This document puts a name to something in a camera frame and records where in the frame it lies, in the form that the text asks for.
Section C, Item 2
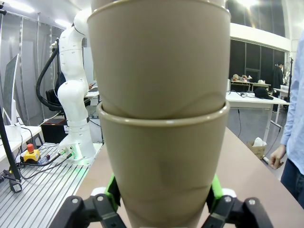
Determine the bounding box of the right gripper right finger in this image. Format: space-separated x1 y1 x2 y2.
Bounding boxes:
204 174 274 228

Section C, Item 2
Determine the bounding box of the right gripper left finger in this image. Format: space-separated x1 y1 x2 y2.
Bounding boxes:
62 174 124 228

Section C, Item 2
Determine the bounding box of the beige plastic cup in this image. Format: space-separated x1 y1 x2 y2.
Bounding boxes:
96 101 230 228
86 1 231 119

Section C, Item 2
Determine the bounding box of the person's left forearm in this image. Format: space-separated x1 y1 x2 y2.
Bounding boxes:
280 104 297 149

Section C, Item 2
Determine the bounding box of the person's left hand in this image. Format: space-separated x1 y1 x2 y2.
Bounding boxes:
270 144 287 171

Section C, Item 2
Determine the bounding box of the small cardboard box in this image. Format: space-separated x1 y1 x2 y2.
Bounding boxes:
246 140 266 160

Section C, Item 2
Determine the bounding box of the aluminium slotted mounting plate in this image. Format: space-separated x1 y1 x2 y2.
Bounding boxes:
0 142 104 228

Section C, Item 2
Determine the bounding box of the white crumpled paper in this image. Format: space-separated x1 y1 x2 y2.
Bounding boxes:
253 137 267 147

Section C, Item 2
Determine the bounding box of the black box with red top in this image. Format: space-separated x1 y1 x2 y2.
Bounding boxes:
40 118 70 144

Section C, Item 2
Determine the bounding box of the yellow red emergency stop button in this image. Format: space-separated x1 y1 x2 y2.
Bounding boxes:
23 143 41 163

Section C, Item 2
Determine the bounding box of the white desk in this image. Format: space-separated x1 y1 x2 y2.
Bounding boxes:
225 91 290 133
0 125 45 162

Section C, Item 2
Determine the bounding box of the black office chair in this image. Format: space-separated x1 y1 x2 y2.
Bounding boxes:
45 89 64 112

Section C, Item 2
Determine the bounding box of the black tripod pole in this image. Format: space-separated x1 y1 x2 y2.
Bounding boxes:
0 104 22 193

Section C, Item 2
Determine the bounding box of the black cap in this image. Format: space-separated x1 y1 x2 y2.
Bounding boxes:
253 87 274 100

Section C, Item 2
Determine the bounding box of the table with clutter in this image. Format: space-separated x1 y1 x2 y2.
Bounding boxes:
229 74 271 93

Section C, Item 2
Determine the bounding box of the person in blue shirt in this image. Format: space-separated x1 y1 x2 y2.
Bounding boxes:
280 30 304 205

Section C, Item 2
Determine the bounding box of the background person in black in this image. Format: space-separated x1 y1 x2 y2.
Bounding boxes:
272 61 285 114

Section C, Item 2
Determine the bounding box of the white computer monitor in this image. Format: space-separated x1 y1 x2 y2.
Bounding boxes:
2 54 22 148

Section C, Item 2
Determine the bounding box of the black cable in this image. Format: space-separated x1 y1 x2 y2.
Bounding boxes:
19 152 74 180

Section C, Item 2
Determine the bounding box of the black corrugated cable hose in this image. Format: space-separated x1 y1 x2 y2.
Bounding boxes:
35 47 69 112

